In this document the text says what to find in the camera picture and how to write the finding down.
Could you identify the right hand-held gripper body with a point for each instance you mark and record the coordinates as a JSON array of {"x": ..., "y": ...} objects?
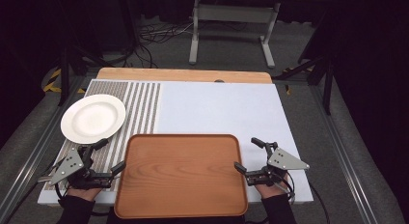
[{"x": 284, "y": 161}]

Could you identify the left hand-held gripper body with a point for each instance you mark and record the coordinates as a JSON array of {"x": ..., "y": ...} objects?
[{"x": 69, "y": 166}]

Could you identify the white plate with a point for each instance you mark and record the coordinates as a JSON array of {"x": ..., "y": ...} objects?
[{"x": 93, "y": 118}]

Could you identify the wooden tray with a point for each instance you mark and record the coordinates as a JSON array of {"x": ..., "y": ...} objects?
[{"x": 180, "y": 175}]

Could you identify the person's left hand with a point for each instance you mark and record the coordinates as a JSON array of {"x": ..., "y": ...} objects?
[{"x": 82, "y": 193}]

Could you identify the person's right hand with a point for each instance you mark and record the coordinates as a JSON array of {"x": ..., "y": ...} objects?
[{"x": 269, "y": 190}]

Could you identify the white board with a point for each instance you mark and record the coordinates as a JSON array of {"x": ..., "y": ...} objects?
[{"x": 218, "y": 111}]

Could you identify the striped placemat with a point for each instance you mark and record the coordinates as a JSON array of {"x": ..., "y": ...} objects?
[{"x": 141, "y": 108}]

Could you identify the yellow black floor tape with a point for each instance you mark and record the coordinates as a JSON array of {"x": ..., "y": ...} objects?
[
  {"x": 287, "y": 85},
  {"x": 53, "y": 80}
]

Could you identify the black stand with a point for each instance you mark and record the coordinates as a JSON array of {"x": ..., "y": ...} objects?
[
  {"x": 321, "y": 69},
  {"x": 66, "y": 69}
]

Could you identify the wooden table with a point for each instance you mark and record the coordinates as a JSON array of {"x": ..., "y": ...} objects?
[{"x": 180, "y": 74}]

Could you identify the aluminium rail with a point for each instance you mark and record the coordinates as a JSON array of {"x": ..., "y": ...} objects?
[
  {"x": 344, "y": 153},
  {"x": 32, "y": 146}
]

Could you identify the grey metal table frame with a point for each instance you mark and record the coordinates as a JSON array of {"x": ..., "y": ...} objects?
[{"x": 231, "y": 12}]

